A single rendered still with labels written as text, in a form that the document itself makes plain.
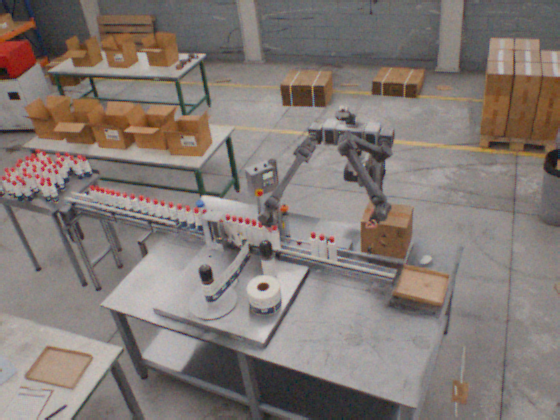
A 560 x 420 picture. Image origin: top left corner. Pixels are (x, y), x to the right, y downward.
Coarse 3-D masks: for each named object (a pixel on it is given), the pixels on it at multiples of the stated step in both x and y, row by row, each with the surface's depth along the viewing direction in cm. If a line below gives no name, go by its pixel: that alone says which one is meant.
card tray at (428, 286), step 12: (408, 276) 341; (420, 276) 340; (432, 276) 338; (444, 276) 336; (396, 288) 334; (408, 288) 332; (420, 288) 331; (432, 288) 330; (444, 288) 329; (420, 300) 322; (432, 300) 318
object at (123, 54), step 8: (104, 40) 727; (112, 40) 741; (120, 40) 742; (128, 40) 718; (104, 48) 720; (112, 48) 706; (120, 48) 748; (128, 48) 723; (112, 56) 727; (120, 56) 721; (128, 56) 725; (136, 56) 741; (112, 64) 736; (120, 64) 730; (128, 64) 728
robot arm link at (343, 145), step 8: (344, 136) 325; (352, 136) 328; (344, 144) 321; (360, 144) 333; (368, 144) 338; (368, 152) 341; (376, 152) 342; (384, 152) 344; (392, 152) 349; (376, 160) 350
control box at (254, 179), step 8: (264, 160) 352; (248, 168) 347; (264, 168) 344; (272, 168) 346; (248, 176) 345; (256, 176) 342; (272, 176) 349; (248, 184) 352; (256, 184) 345; (272, 184) 352; (256, 192) 349; (264, 192) 352
